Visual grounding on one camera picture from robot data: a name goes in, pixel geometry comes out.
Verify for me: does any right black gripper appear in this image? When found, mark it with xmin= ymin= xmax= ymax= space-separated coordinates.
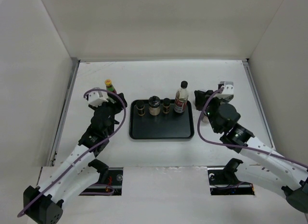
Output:
xmin=194 ymin=90 xmax=224 ymax=133

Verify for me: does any red chili sauce bottle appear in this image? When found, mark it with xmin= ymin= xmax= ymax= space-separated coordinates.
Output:
xmin=104 ymin=79 xmax=117 ymax=94

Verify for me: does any tall clear vinegar bottle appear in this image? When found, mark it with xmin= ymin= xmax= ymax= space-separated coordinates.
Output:
xmin=174 ymin=81 xmax=189 ymax=114

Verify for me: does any wide black-capped seasoning jar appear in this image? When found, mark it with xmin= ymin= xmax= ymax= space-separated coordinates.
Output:
xmin=148 ymin=95 xmax=160 ymax=116

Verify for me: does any black-capped pepper jar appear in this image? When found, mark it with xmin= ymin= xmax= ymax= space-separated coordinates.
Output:
xmin=163 ymin=98 xmax=170 ymax=114

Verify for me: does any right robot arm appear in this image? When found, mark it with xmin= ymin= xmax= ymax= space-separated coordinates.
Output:
xmin=198 ymin=87 xmax=308 ymax=213

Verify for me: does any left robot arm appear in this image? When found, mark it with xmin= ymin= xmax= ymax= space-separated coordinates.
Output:
xmin=18 ymin=88 xmax=127 ymax=224

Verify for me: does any white-lidded chili jar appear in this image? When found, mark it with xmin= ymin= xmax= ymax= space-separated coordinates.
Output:
xmin=202 ymin=113 xmax=210 ymax=124

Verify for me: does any small black-capped spice jar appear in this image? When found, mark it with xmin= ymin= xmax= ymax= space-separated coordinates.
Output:
xmin=136 ymin=100 xmax=145 ymax=117

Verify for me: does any black plastic tray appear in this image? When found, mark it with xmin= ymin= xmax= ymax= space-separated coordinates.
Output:
xmin=129 ymin=100 xmax=194 ymax=140

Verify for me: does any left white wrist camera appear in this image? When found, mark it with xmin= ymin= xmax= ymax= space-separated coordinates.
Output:
xmin=85 ymin=87 xmax=108 ymax=107

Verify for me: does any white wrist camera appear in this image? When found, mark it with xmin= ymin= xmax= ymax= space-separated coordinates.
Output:
xmin=85 ymin=87 xmax=108 ymax=107
xmin=217 ymin=81 xmax=234 ymax=98

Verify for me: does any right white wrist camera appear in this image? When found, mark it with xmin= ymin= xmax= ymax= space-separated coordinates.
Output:
xmin=217 ymin=81 xmax=234 ymax=98

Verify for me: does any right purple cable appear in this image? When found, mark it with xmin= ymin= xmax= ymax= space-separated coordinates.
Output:
xmin=197 ymin=87 xmax=308 ymax=190

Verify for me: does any purple cable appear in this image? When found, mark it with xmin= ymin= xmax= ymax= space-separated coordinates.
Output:
xmin=197 ymin=87 xmax=308 ymax=190
xmin=16 ymin=88 xmax=128 ymax=218

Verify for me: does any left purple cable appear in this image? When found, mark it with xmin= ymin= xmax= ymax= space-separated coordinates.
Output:
xmin=16 ymin=88 xmax=128 ymax=218

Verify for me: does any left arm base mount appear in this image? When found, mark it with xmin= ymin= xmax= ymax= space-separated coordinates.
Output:
xmin=80 ymin=159 xmax=124 ymax=196

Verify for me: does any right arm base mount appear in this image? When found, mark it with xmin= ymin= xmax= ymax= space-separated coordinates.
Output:
xmin=207 ymin=158 xmax=255 ymax=196

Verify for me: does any aluminium table edge rail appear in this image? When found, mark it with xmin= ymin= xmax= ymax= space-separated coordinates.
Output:
xmin=46 ymin=57 xmax=80 ymax=166

